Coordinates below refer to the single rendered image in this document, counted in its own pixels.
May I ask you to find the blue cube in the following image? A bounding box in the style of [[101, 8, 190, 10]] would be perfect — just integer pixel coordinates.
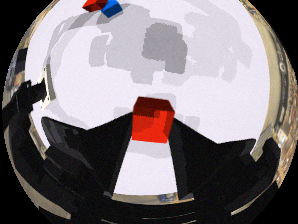
[[100, 0, 122, 19]]

